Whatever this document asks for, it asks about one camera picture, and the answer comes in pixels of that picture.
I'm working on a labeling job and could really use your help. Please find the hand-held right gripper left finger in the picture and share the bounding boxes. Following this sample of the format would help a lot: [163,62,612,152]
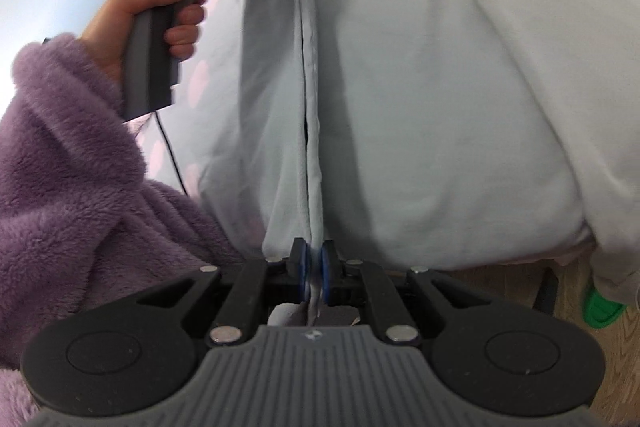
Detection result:
[137,237,311,348]

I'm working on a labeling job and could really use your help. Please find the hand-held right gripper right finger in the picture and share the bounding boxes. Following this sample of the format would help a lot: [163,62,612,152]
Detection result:
[320,239,483,347]

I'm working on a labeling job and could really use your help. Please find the grey long-sleeve shirt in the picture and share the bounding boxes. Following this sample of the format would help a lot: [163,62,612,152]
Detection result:
[202,0,640,325]

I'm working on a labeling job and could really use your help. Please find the person's left forearm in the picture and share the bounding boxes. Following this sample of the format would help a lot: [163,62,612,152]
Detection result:
[0,32,261,408]

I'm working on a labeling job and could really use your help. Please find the person's left hand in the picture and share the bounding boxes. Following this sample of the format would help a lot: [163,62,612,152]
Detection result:
[80,0,208,82]

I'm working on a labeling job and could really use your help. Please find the green slipper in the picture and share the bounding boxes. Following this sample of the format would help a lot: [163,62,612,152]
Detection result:
[582,284,627,329]

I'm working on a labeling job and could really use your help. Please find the black cable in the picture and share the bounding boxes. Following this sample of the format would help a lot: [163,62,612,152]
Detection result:
[152,109,190,198]

